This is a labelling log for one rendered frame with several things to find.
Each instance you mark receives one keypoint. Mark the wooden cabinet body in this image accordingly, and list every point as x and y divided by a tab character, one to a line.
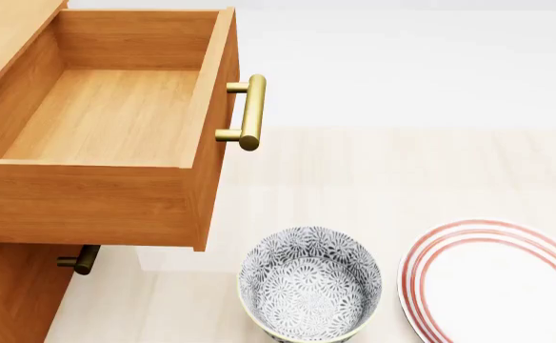
11	293

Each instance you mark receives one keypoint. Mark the grey floral patterned bowl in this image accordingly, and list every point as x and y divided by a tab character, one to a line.
309	286

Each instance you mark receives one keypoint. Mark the white plate with red rings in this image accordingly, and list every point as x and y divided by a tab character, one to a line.
497	286

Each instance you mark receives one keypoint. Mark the open wooden drawer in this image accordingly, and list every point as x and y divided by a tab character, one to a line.
106	118

